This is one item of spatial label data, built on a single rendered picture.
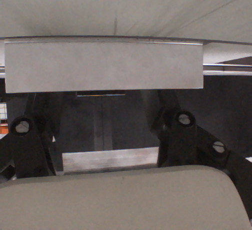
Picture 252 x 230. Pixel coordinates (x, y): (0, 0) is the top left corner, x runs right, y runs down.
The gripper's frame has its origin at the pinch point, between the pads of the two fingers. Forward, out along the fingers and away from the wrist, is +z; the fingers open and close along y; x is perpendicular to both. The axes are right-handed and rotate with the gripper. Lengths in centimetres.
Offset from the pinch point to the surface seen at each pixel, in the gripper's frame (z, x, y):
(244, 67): 23.4, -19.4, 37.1
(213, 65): 24.0, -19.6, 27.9
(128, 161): -1.3, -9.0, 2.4
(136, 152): -0.6, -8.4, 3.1
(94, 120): 28, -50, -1
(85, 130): 26, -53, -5
